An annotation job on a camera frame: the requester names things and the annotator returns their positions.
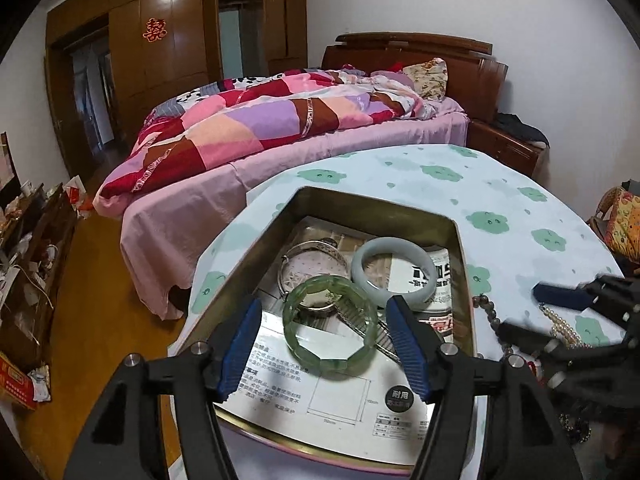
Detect pearl necklace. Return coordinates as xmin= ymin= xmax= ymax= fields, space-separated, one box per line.
xmin=538 ymin=303 xmax=591 ymax=351

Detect grey stone bead bracelet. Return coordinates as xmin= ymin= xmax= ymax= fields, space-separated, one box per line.
xmin=472 ymin=292 xmax=516 ymax=359

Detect green jade bangle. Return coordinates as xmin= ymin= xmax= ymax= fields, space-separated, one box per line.
xmin=281 ymin=275 xmax=378 ymax=377

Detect pale jade bangle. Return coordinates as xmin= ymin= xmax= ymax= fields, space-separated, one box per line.
xmin=350 ymin=237 xmax=438 ymax=312

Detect silver bangle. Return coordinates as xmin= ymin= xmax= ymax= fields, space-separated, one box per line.
xmin=277 ymin=237 xmax=349 ymax=318

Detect silver wristwatch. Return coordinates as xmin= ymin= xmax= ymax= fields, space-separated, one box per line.
xmin=337 ymin=304 xmax=400 ymax=363

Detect cloud pattern tablecloth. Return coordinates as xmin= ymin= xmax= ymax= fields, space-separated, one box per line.
xmin=167 ymin=143 xmax=626 ymax=480

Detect paper leaflet in tin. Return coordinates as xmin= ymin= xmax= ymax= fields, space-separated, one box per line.
xmin=218 ymin=217 xmax=454 ymax=467

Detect pink metal tin box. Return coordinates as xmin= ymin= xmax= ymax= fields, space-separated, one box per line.
xmin=169 ymin=185 xmax=476 ymax=470

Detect wicker chair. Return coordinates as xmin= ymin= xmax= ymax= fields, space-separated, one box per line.
xmin=587 ymin=185 xmax=625 ymax=243

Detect colourful patterned cushion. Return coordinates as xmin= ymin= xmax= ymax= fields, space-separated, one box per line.
xmin=604 ymin=188 xmax=640 ymax=263

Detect wooden nightstand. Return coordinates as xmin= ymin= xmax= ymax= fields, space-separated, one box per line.
xmin=466 ymin=119 xmax=547 ymax=180

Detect wooden bed with pink sheet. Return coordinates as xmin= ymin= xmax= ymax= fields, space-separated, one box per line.
xmin=117 ymin=32 xmax=508 ymax=320

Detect dark clothes on nightstand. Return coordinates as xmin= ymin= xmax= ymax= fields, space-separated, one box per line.
xmin=492 ymin=113 xmax=550 ymax=146

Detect patchwork quilt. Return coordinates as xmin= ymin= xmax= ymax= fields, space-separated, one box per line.
xmin=93 ymin=70 xmax=437 ymax=218

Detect cluttered wooden side cabinet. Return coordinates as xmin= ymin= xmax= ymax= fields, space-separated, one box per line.
xmin=1 ymin=185 xmax=77 ymax=372

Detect floral pillow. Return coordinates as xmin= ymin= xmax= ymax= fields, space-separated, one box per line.
xmin=401 ymin=58 xmax=448 ymax=102

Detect television screen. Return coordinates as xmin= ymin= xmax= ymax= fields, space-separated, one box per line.
xmin=0 ymin=132 xmax=22 ymax=210

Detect dark wooden wardrobe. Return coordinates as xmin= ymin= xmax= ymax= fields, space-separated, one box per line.
xmin=46 ymin=0 xmax=308 ymax=177

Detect red double happiness decoration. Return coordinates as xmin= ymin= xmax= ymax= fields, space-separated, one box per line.
xmin=142 ymin=18 xmax=168 ymax=44

